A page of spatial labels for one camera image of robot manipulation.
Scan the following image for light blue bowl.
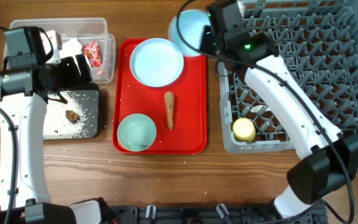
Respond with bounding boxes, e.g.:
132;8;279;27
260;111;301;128
168;9;210;57

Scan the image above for dark food scrap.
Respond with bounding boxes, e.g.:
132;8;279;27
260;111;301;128
65;110;80;123

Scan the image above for white rice pile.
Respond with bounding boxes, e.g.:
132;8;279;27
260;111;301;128
43;91;89;140

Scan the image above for mint green bowl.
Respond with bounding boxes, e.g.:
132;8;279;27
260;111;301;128
117;113;157;152

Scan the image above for white plastic spoon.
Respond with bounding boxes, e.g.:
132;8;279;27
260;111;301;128
250;105;270;113

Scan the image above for yellow plastic cup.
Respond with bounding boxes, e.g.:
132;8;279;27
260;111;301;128
232;118;256;142

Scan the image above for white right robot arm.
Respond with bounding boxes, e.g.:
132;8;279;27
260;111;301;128
206;1;358;223

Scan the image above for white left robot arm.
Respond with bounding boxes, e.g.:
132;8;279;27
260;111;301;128
0;26;117;223

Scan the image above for black waste tray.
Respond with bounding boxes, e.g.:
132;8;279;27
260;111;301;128
49;84;99;139

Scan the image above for grey dishwasher rack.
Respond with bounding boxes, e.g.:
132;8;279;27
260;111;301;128
217;1;358;153

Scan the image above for red snack wrapper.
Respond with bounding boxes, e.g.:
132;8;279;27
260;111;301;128
82;40;103;68

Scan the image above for white crumpled tissue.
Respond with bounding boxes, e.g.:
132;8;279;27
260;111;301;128
59;38;82;58

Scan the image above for clear plastic bin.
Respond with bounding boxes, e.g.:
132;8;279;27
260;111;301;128
9;17;116;83

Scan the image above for light blue plate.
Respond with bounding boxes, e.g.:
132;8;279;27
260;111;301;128
129;38;185;88

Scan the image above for brown carrot-like vegetable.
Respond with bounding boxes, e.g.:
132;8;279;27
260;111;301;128
164;91;174;131

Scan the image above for red plastic tray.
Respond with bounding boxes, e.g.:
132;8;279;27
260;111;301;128
112;39;208;155

